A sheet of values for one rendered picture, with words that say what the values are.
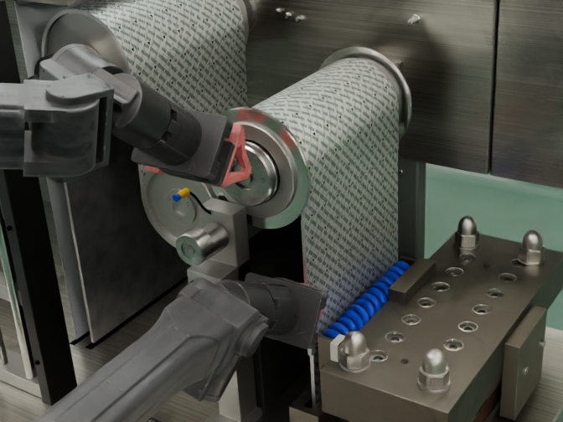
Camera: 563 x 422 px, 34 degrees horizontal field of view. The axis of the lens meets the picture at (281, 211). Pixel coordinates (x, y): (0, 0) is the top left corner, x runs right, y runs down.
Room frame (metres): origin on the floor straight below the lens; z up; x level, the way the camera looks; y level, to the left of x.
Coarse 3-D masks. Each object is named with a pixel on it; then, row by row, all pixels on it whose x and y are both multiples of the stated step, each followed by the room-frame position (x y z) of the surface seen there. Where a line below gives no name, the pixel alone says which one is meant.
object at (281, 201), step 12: (396, 96) 1.13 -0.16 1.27; (252, 132) 0.95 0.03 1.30; (264, 132) 0.94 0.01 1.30; (264, 144) 0.94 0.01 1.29; (276, 144) 0.93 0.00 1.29; (276, 156) 0.93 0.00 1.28; (288, 156) 0.92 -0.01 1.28; (288, 168) 0.92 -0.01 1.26; (288, 180) 0.92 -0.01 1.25; (288, 192) 0.92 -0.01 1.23; (240, 204) 0.96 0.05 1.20; (264, 204) 0.94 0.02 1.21; (276, 204) 0.93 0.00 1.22; (288, 204) 0.93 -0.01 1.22; (264, 216) 0.94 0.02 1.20
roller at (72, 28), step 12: (240, 0) 1.27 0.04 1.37; (60, 24) 1.12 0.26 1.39; (72, 24) 1.11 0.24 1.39; (84, 24) 1.10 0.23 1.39; (96, 24) 1.09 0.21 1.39; (60, 36) 1.13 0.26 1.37; (72, 36) 1.12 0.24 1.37; (84, 36) 1.10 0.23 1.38; (96, 36) 1.09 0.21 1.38; (108, 36) 1.08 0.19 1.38; (48, 48) 1.14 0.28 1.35; (60, 48) 1.13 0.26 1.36; (96, 48) 1.09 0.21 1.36; (108, 48) 1.08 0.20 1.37; (108, 60) 1.08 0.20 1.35; (120, 60) 1.07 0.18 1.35
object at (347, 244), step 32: (352, 192) 1.02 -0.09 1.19; (384, 192) 1.08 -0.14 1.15; (320, 224) 0.95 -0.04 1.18; (352, 224) 1.01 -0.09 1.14; (384, 224) 1.08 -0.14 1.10; (320, 256) 0.95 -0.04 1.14; (352, 256) 1.01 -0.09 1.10; (384, 256) 1.08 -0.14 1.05; (320, 288) 0.95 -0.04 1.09; (352, 288) 1.01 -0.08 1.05; (320, 320) 0.94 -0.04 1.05
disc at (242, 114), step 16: (224, 112) 0.97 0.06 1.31; (240, 112) 0.96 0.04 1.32; (256, 112) 0.95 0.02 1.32; (272, 128) 0.94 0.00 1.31; (288, 144) 0.93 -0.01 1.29; (304, 160) 0.92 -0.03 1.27; (304, 176) 0.92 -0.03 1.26; (304, 192) 0.92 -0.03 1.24; (288, 208) 0.93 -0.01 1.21; (256, 224) 0.96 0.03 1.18; (272, 224) 0.94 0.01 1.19
